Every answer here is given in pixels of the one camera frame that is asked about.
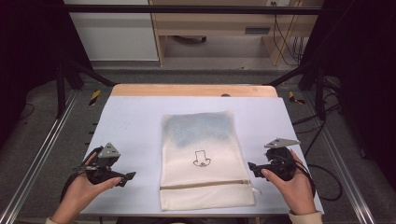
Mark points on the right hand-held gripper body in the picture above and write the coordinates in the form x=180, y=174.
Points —
x=281, y=161

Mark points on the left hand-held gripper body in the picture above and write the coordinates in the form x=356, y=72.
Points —
x=104, y=161

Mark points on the white mesh laundry bag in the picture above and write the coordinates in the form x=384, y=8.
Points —
x=204, y=161

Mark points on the person's right hand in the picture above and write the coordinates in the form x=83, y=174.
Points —
x=295, y=193

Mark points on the person's left hand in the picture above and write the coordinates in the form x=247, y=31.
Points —
x=79, y=193

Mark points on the white table mat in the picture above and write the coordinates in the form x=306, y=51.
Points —
x=130, y=133

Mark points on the beige right sleeve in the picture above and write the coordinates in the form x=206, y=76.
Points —
x=306, y=218

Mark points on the beige sleeve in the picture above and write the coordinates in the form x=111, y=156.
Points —
x=306, y=218
x=49, y=221

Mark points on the yellow black tape piece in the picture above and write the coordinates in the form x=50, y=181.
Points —
x=294, y=98
x=95, y=97

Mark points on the black metal stand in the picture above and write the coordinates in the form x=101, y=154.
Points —
x=320, y=93
x=60, y=90

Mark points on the beige left sleeve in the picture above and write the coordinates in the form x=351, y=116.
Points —
x=49, y=221

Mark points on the wooden table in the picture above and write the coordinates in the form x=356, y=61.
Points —
x=186, y=90

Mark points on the black curtain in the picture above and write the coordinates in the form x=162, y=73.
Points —
x=28, y=62
x=364, y=77

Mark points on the white cabinet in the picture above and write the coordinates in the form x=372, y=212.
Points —
x=115, y=34

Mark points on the grey desk label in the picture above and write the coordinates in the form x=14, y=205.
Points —
x=257, y=30

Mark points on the wooden desk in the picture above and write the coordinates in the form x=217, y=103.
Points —
x=218, y=21

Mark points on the aluminium floor rail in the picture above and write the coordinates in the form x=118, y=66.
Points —
x=339, y=155
x=43, y=149

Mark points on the black horizontal frame bar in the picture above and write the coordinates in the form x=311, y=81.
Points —
x=186, y=9

